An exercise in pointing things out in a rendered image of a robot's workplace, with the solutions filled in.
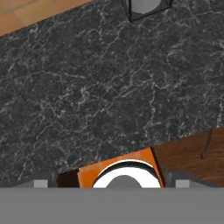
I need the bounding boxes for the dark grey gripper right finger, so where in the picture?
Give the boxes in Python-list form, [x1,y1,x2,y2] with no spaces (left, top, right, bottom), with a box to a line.
[164,171,221,189]

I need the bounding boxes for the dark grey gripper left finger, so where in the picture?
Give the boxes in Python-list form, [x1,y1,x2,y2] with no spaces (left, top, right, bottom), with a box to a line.
[10,172,58,189]

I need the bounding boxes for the open drawer with orange inside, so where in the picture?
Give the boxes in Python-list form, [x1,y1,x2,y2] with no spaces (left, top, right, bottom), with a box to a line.
[56,147,166,189]

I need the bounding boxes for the white ladle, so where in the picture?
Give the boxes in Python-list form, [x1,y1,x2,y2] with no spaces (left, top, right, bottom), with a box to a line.
[92,159,163,189]

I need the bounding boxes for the brown wooden cupboard front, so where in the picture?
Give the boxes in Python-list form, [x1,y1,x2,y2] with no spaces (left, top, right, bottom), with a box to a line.
[150,126,224,187]

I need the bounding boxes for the grey round object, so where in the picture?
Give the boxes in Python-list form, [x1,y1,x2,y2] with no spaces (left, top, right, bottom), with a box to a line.
[129,0,163,15]

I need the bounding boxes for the dark thin cupboard handle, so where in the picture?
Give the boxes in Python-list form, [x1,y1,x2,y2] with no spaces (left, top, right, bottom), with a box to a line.
[199,129,214,160]

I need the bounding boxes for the black wire stand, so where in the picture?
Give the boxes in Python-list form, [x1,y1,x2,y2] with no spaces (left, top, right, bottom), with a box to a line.
[120,0,173,23]

